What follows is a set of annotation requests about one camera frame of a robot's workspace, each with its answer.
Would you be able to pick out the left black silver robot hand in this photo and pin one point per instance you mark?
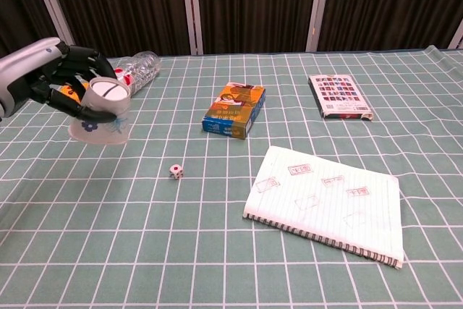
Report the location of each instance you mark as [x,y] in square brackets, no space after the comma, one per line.
[32,70]

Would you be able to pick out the white paper cup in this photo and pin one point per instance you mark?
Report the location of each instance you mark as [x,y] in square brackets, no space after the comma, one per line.
[108,104]

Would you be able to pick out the black pleated partition panel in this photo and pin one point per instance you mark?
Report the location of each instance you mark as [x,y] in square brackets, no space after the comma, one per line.
[123,5]
[18,1]
[253,5]
[390,1]

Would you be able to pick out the clear plastic water bottle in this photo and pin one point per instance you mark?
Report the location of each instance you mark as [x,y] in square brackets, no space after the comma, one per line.
[144,68]

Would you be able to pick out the small white die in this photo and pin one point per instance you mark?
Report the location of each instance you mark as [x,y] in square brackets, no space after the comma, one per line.
[176,171]

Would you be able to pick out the green grid tablecloth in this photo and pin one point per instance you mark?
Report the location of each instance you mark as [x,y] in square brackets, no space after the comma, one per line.
[144,233]

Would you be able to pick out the orange blue card box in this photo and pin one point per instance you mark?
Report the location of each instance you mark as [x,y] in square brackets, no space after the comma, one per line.
[235,110]

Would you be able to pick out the red patterned card box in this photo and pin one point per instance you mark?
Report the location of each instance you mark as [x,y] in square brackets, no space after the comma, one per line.
[340,93]

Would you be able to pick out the white spiral notebook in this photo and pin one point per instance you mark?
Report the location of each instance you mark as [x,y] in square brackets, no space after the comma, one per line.
[325,204]

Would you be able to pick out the white partition frame post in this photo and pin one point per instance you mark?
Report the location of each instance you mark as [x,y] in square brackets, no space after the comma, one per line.
[50,1]
[456,35]
[191,5]
[319,5]

